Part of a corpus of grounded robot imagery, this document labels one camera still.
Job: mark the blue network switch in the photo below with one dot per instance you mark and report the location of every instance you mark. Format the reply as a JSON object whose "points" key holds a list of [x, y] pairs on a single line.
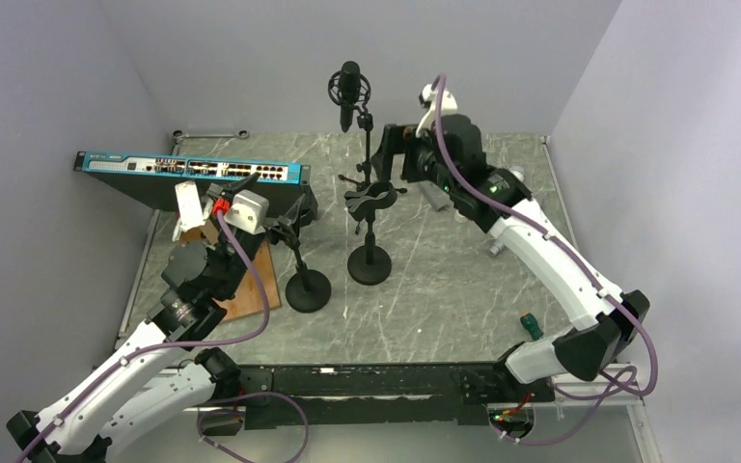
{"points": [[151, 180]]}

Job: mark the wooden board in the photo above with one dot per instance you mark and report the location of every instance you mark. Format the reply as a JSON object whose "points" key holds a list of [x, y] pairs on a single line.
{"points": [[247, 301]]}

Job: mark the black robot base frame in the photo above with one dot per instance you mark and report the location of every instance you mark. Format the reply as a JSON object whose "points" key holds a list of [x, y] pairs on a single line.
{"points": [[469, 393]]}

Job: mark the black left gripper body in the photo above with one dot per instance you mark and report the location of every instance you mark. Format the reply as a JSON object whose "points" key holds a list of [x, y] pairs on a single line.
{"points": [[250, 250]]}

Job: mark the grey pipe piece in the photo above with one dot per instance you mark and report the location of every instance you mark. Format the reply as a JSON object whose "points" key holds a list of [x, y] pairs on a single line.
{"points": [[438, 200]]}

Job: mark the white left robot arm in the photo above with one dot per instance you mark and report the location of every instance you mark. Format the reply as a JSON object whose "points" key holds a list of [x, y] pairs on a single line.
{"points": [[169, 362]]}

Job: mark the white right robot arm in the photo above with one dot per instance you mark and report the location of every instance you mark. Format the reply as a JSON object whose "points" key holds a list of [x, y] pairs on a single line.
{"points": [[602, 317]]}

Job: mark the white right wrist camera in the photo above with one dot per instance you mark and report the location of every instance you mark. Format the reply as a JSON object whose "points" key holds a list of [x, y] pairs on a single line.
{"points": [[436, 103]]}

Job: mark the black condenser microphone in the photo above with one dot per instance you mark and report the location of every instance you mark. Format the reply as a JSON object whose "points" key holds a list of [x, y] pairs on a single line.
{"points": [[349, 86]]}

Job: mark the silver combination wrench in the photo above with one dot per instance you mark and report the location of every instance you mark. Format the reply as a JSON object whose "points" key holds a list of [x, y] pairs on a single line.
{"points": [[180, 135]]}

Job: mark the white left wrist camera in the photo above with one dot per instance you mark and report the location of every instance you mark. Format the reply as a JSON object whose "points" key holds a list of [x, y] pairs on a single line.
{"points": [[246, 211]]}

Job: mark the centre black round-base mic stand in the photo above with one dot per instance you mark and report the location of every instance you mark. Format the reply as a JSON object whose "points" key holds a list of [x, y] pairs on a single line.
{"points": [[369, 264]]}

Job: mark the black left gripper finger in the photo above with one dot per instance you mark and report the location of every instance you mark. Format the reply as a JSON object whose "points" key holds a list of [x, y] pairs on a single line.
{"points": [[304, 211], [284, 230]]}

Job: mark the black round-base mic stand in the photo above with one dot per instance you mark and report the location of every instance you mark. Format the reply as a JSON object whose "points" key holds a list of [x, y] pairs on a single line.
{"points": [[307, 290], [369, 264]]}

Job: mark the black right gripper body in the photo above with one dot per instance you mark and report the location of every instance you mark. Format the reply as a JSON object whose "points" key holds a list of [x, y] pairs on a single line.
{"points": [[420, 149]]}

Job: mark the white plastic clip part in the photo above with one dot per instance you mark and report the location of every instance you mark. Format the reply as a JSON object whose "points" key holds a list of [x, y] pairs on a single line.
{"points": [[194, 209]]}

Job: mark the left black round-base mic stand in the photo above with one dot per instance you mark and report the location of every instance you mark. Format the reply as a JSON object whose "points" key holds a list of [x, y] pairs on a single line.
{"points": [[307, 290]]}

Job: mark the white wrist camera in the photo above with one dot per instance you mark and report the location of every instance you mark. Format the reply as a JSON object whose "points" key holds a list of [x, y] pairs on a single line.
{"points": [[436, 103], [246, 211]]}

